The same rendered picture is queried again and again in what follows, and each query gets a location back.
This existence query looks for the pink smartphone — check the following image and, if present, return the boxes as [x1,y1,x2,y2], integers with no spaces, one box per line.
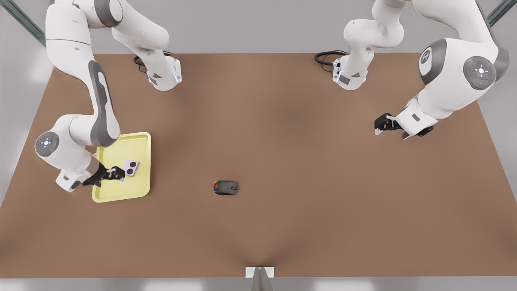
[122,160,140,177]

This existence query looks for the yellow tray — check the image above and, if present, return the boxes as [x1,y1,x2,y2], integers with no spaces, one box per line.
[92,132,151,203]

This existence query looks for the silver frame post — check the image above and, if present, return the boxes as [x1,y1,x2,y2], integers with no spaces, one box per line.
[0,0,46,48]
[486,0,517,27]
[246,266,275,291]

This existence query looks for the black computer mouse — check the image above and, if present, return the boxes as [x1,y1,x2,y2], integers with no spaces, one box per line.
[213,180,239,196]

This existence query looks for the black cable loop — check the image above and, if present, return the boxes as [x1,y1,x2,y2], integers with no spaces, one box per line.
[133,51,173,74]
[314,51,349,73]

